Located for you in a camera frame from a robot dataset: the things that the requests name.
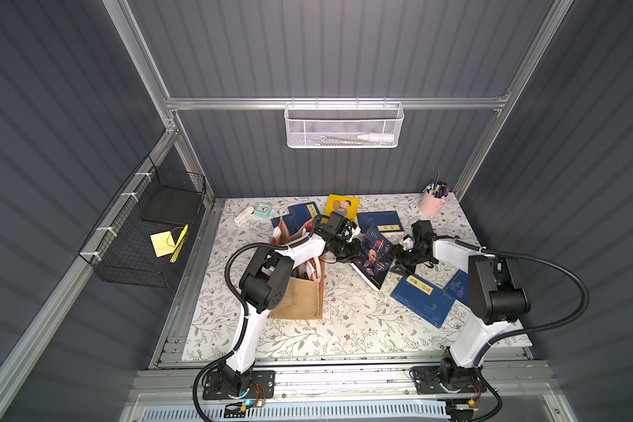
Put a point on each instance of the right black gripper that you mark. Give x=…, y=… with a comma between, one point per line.
x=402, y=253

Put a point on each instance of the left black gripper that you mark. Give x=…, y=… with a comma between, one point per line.
x=345, y=248

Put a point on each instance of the dark portrait book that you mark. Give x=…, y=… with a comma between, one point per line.
x=374, y=259

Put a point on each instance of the yellow cartoon cover book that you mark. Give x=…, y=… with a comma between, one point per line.
x=344, y=205

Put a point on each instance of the blue book yellow label back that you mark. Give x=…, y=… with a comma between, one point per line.
x=303, y=212

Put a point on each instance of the jute canvas bag red trim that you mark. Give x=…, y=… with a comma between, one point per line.
x=304, y=297

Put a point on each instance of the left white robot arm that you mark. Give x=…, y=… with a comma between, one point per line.
x=258, y=274

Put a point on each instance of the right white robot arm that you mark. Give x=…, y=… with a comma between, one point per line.
x=492, y=294

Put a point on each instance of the blue book middle right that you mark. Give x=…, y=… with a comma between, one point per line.
x=383, y=221

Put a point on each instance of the blue book front right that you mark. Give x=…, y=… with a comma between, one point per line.
x=458, y=287

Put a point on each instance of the blue book front centre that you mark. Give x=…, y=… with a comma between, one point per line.
x=429, y=302

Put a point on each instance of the pink pen cup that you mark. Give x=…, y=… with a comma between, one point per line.
x=434, y=196

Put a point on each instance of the blue book back left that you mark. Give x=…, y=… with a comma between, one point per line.
x=288, y=221

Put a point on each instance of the white eraser block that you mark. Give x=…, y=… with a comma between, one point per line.
x=244, y=216

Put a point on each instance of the white marker in basket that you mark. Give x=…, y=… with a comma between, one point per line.
x=377, y=138

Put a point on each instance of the yellow pen in basket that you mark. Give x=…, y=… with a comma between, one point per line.
x=179, y=244

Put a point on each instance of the black tray in side basket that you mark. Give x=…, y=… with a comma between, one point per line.
x=172, y=206

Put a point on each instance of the yellow sticky note pad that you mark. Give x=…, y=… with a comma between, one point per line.
x=163, y=243

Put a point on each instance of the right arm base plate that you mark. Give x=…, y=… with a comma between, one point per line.
x=437, y=379

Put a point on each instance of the white wire wall basket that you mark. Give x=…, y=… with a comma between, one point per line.
x=336, y=124

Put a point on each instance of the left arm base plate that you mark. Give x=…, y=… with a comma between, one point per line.
x=251, y=384

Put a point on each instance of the black wire side basket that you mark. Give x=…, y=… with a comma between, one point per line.
x=120, y=251

